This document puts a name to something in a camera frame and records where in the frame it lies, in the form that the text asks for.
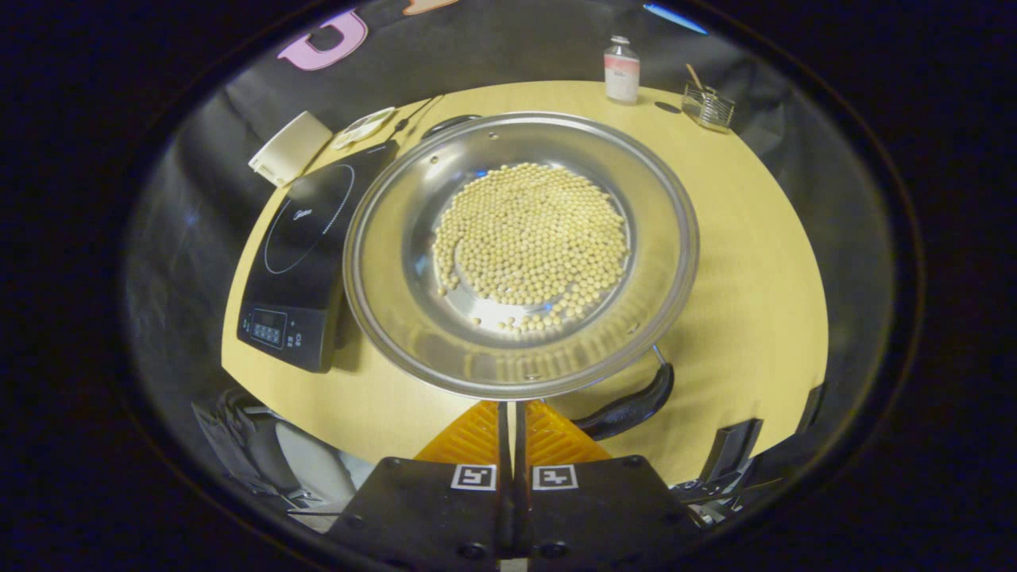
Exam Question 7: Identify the white divided bean dish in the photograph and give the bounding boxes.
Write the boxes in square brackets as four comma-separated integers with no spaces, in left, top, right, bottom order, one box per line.
[330,106,396,150]

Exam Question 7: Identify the pile of yellow soybeans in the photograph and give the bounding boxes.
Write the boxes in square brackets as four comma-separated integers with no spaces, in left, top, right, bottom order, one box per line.
[431,163,630,334]

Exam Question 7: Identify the pale grey cloth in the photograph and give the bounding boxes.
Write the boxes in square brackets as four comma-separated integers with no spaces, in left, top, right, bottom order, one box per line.
[274,421,374,509]

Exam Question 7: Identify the small wire basket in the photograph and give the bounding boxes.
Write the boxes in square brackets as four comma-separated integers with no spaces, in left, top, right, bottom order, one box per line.
[682,83,736,133]

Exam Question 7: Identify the dark cloth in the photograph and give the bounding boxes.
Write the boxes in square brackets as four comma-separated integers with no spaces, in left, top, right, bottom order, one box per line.
[195,389,303,501]

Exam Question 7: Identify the white toaster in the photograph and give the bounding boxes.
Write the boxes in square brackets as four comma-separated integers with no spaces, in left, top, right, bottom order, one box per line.
[249,111,333,187]

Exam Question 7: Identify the black induction cooktop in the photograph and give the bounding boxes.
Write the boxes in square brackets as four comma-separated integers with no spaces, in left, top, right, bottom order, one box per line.
[237,141,398,373]

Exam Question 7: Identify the steel pot with black handles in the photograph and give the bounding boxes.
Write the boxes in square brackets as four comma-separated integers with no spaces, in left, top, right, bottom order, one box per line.
[343,111,700,442]

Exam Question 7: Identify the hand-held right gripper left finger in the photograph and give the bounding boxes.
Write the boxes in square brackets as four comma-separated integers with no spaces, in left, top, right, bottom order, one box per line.
[326,400,517,572]

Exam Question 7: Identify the clear bottle with pink label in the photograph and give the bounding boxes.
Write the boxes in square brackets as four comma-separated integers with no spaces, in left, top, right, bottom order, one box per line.
[604,36,641,105]

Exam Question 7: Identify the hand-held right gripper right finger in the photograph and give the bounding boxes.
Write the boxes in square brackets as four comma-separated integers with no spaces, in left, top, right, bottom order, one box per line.
[515,400,704,572]

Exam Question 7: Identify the black power cable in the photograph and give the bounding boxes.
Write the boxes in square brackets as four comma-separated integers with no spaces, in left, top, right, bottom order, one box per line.
[393,95,446,136]

